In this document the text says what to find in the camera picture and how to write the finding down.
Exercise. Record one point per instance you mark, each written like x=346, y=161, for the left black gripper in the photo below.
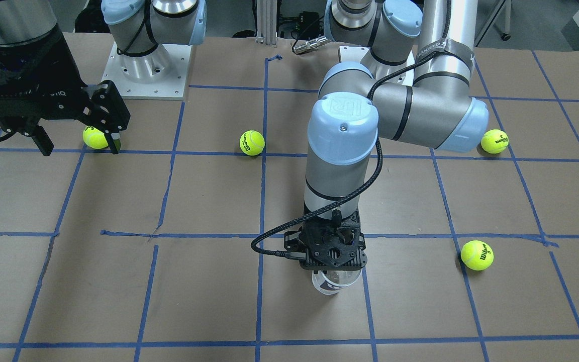
x=292, y=242

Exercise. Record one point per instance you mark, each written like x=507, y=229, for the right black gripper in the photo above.
x=50, y=81

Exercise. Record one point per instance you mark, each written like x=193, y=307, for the clear tennis ball can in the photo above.
x=330, y=282

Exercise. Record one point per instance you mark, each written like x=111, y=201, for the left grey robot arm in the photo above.
x=411, y=86

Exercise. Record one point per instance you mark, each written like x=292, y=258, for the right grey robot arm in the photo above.
x=137, y=28

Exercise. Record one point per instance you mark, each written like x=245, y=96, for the tennis ball near base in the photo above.
x=494, y=141
x=94, y=138

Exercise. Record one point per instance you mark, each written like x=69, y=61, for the centre Head tennis ball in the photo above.
x=252, y=143

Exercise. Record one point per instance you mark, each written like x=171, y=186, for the front Wilson tennis ball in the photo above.
x=477, y=255

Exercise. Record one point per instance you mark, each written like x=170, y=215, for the silver metal tool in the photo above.
x=300, y=47

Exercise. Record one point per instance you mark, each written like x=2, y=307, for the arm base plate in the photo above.
x=350, y=53
x=161, y=75

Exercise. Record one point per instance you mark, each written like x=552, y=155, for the aluminium frame post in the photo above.
x=266, y=22

